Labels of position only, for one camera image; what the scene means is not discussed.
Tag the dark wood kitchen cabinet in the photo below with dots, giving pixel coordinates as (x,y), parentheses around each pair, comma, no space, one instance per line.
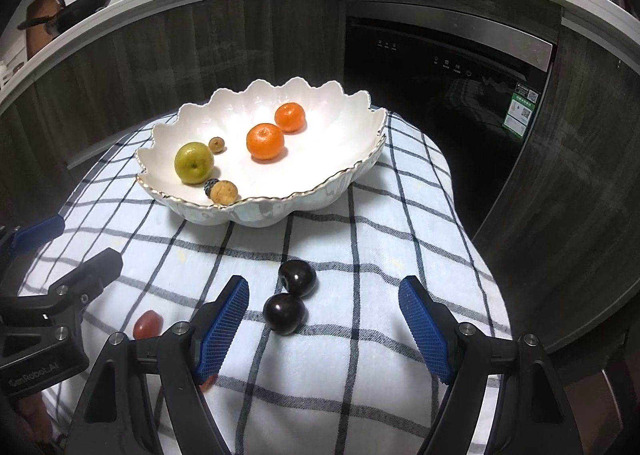
(165,55)

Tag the orange tangerine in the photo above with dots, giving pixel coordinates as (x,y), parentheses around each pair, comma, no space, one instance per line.
(290,117)
(266,141)

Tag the black built-in dishwasher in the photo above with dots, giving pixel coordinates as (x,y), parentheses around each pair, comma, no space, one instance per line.
(430,110)

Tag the dark purple plum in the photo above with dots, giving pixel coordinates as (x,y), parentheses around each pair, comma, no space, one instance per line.
(297,277)
(284,313)

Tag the white scalloped gold-rimmed bowl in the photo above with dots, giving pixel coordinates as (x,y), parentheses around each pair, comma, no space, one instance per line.
(325,155)

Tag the dark wood cabinet door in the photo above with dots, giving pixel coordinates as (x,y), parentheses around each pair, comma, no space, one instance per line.
(580,195)

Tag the green sticker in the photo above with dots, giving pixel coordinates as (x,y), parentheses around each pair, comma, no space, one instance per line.
(521,107)

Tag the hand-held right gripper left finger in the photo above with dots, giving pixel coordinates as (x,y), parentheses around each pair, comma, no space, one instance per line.
(222,330)

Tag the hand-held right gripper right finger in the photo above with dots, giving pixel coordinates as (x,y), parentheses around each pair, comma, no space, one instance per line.
(425,330)

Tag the black wok pan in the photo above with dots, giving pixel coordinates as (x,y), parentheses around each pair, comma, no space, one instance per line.
(85,5)

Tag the brown wooden board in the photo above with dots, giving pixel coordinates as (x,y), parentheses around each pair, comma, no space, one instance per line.
(40,42)

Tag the red cherry tomato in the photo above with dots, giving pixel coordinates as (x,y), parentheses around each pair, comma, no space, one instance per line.
(147,325)
(209,382)

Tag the small dark berry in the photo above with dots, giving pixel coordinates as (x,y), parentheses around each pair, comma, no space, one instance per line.
(209,186)

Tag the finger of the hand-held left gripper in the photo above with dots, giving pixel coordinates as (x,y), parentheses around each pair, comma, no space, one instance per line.
(95,272)
(40,232)

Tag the brown longan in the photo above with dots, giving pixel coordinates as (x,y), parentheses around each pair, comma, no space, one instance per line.
(224,192)
(216,144)

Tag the white checked cloth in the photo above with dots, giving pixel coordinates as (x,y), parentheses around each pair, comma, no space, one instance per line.
(350,265)

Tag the person's left hand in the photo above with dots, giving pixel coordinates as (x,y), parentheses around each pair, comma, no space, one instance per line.
(32,415)

